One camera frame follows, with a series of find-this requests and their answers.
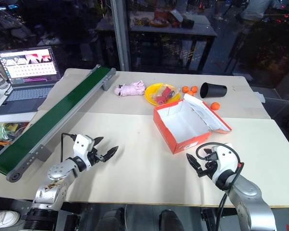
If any white side table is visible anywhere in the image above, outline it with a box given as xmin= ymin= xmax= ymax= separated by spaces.
xmin=0 ymin=78 xmax=40 ymax=124

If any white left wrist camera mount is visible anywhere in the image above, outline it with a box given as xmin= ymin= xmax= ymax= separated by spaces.
xmin=71 ymin=134 xmax=95 ymax=167

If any white sneaker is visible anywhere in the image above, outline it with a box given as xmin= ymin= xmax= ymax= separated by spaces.
xmin=0 ymin=209 xmax=21 ymax=229

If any colourful clutter pile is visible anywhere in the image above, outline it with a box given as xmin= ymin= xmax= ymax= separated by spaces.
xmin=0 ymin=122 xmax=29 ymax=146

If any grey metal pillar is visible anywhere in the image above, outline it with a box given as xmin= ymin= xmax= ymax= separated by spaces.
xmin=109 ymin=0 xmax=131 ymax=72

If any orange cardboard shoe box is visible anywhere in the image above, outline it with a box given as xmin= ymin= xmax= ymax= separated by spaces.
xmin=153 ymin=93 xmax=233 ymax=155

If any dark rounded shape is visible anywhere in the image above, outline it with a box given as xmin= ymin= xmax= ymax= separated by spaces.
xmin=158 ymin=209 xmax=185 ymax=231
xmin=95 ymin=207 xmax=126 ymax=231

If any open grey laptop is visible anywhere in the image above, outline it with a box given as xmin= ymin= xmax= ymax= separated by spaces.
xmin=0 ymin=45 xmax=63 ymax=116

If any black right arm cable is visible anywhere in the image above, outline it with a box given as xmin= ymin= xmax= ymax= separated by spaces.
xmin=196 ymin=142 xmax=245 ymax=231

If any yellow plate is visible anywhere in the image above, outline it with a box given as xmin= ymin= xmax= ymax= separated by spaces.
xmin=144 ymin=82 xmax=182 ymax=107

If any grey background table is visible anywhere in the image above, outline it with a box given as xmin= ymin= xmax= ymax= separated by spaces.
xmin=95 ymin=11 xmax=219 ymax=71

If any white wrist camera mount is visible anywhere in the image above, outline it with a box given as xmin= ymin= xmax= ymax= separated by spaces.
xmin=71 ymin=134 xmax=95 ymax=167
xmin=210 ymin=143 xmax=242 ymax=184

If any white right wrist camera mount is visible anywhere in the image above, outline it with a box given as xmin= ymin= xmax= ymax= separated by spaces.
xmin=210 ymin=143 xmax=242 ymax=184

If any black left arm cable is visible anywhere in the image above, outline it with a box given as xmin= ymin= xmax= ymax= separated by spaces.
xmin=60 ymin=132 xmax=77 ymax=162

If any pink plush toy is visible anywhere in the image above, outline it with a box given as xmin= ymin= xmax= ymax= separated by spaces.
xmin=114 ymin=80 xmax=146 ymax=98

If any background person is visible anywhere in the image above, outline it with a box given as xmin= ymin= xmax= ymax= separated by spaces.
xmin=240 ymin=0 xmax=281 ymax=22

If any black cup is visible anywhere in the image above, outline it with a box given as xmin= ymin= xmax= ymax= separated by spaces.
xmin=199 ymin=82 xmax=228 ymax=99

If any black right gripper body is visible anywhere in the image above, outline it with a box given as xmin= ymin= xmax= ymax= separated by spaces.
xmin=197 ymin=160 xmax=219 ymax=180

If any green conveyor belt grey frame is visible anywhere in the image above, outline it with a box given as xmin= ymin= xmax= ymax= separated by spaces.
xmin=0 ymin=64 xmax=117 ymax=183

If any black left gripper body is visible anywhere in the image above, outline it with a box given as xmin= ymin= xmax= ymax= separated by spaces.
xmin=87 ymin=145 xmax=105 ymax=167

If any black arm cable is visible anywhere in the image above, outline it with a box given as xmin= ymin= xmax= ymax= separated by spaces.
xmin=196 ymin=142 xmax=245 ymax=231
xmin=60 ymin=132 xmax=77 ymax=162

